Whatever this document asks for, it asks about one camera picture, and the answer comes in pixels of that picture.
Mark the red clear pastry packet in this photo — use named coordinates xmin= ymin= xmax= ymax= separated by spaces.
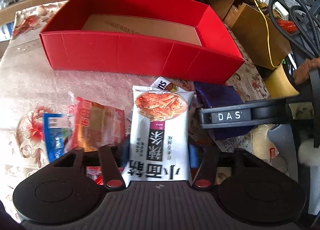
xmin=65 ymin=92 xmax=125 ymax=152

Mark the clear bun bread packet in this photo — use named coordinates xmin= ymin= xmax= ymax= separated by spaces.
xmin=215 ymin=124 xmax=287 ymax=173

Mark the yellow cable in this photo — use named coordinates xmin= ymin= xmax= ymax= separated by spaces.
xmin=224 ymin=0 xmax=283 ymax=69

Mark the blue sausage snack packet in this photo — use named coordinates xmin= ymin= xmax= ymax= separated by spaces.
xmin=43 ymin=113 xmax=72 ymax=162

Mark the white blue carton box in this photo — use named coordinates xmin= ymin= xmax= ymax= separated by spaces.
xmin=0 ymin=22 xmax=14 ymax=42

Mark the floral beige tablecloth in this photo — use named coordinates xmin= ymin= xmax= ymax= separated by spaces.
xmin=0 ymin=0 xmax=273 ymax=223

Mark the dark blue snack packet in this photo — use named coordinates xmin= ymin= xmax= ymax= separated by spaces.
xmin=194 ymin=82 xmax=254 ymax=140

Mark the brown cardboard box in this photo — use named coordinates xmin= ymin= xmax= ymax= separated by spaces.
xmin=223 ymin=3 xmax=291 ymax=70

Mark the gold cylindrical tin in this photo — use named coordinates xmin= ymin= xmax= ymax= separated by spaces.
xmin=264 ymin=66 xmax=299 ymax=99

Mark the white Kapms snack packet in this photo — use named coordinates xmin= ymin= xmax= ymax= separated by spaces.
xmin=150 ymin=76 xmax=185 ymax=93

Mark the red cardboard box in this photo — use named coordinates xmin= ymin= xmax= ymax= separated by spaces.
xmin=40 ymin=0 xmax=244 ymax=84

